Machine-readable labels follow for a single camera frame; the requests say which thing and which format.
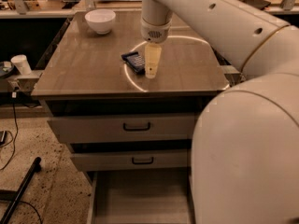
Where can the black metal stand leg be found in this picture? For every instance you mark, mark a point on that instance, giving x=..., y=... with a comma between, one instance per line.
x=13, y=197

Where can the grey drawer cabinet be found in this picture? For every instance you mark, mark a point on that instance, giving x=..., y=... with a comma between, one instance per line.
x=87, y=77

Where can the white gripper with vents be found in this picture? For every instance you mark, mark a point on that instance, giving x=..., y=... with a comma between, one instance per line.
x=154, y=32

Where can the dark round dish left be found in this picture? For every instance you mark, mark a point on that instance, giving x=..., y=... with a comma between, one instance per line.
x=6, y=69

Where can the white paper cup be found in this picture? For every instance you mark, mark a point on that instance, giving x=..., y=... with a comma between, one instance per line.
x=21, y=63

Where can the open bottom drawer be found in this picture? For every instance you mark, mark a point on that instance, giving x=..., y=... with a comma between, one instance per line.
x=146, y=196

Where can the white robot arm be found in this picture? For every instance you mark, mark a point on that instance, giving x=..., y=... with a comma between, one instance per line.
x=245, y=146

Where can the top drawer with handle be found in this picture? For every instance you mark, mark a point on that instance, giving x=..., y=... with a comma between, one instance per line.
x=123, y=128

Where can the dark blue rxbar wrapper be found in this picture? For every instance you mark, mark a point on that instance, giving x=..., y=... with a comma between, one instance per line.
x=135, y=61

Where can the white ceramic bowl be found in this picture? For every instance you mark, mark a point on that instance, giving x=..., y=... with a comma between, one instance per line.
x=101, y=20

